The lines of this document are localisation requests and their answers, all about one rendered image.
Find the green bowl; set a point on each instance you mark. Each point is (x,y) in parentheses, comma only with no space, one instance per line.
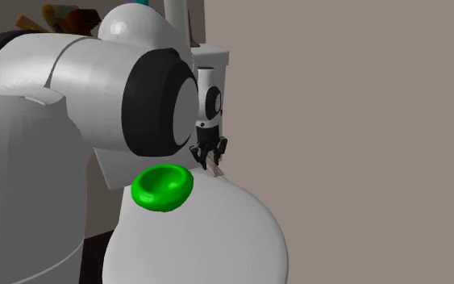
(162,188)

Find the tan flat stick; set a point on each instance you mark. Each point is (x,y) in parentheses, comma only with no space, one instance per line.
(214,169)

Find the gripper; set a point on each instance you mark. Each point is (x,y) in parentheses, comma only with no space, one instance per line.
(206,137)

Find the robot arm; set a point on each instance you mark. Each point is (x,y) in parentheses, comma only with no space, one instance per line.
(93,98)

